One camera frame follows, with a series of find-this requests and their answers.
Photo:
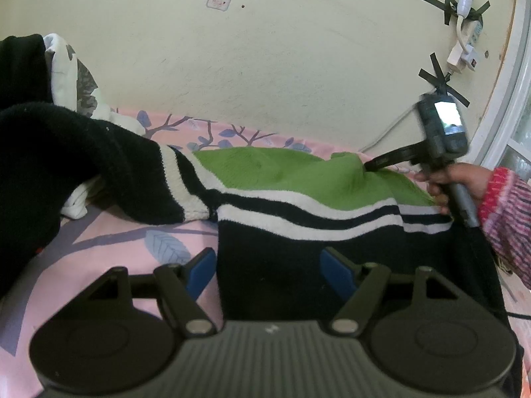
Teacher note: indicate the small wall sticker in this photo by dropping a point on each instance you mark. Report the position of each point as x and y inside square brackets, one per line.
[218, 2]

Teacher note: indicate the black green striped knit sweater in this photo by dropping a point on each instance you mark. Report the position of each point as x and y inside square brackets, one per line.
[290, 265]

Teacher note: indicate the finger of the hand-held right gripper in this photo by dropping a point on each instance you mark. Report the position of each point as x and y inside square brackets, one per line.
[390, 159]

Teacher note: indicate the pink printed bedsheet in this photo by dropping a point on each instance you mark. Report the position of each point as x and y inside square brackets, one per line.
[124, 236]

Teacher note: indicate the white framed window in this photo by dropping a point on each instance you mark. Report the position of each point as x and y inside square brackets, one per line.
[504, 91]

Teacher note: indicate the person's right hand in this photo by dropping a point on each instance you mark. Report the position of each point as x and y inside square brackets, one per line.
[468, 180]

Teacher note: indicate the white grey patterned cloth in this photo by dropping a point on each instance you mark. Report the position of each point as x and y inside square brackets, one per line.
[66, 78]

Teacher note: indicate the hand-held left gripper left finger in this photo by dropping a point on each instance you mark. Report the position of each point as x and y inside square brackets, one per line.
[201, 272]

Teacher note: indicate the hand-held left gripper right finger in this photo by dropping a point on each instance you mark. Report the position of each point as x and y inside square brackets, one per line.
[337, 272]

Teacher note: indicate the white power strip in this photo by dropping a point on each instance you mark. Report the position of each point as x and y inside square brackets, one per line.
[475, 33]

